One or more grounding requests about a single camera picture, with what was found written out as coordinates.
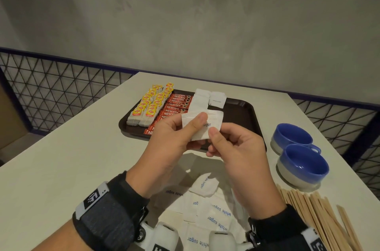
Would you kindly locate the person's left hand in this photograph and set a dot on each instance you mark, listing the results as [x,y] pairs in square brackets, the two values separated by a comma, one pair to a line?
[157,155]

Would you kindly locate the person's right hand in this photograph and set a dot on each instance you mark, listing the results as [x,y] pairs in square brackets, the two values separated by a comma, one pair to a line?
[249,170]

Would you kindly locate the row of red Nescafe sachets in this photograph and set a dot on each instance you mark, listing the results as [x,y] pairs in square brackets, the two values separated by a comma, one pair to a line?
[175,105]

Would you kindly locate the brown plastic tray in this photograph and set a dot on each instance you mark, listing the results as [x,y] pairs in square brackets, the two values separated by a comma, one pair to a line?
[237,114]

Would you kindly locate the pile of white sugar sachets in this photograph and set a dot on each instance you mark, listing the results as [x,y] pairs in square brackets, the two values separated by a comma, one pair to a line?
[207,212]

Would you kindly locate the row of white sugar packets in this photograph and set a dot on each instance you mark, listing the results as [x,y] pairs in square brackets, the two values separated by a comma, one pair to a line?
[199,100]

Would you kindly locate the pile of wooden stirrers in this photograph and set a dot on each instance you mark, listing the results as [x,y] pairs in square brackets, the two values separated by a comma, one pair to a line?
[314,218]

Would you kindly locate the person's left forearm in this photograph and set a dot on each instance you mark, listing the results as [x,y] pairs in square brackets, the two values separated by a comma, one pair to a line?
[56,239]

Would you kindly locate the blue and white bowl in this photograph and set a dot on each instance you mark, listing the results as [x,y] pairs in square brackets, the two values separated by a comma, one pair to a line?
[302,164]
[292,135]

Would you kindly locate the brown cardboard box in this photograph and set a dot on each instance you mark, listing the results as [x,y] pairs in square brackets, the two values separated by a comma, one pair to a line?
[12,117]

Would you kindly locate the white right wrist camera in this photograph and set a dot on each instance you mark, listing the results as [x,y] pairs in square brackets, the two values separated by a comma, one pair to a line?
[222,242]

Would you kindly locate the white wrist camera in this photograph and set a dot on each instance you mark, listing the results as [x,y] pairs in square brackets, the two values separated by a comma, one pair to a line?
[222,242]
[160,237]

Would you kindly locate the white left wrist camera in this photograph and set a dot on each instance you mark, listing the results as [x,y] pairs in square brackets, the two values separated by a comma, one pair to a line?
[160,237]

